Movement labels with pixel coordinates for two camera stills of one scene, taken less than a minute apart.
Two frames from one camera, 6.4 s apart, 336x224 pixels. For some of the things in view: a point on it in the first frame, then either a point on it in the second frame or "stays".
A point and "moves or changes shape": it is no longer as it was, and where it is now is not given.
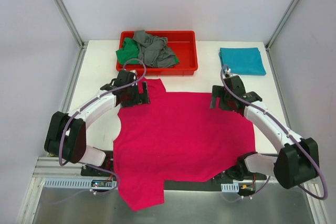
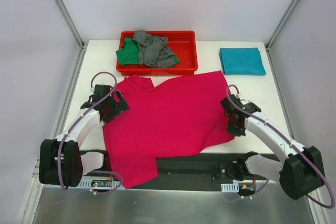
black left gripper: (140, 96) -> (115, 106)
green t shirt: (128, 55) stays
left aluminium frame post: (70, 21) stays
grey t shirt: (153, 51) stays
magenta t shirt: (178, 137) moves or changes shape
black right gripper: (219, 98) -> (233, 120)
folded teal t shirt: (243, 60) stays
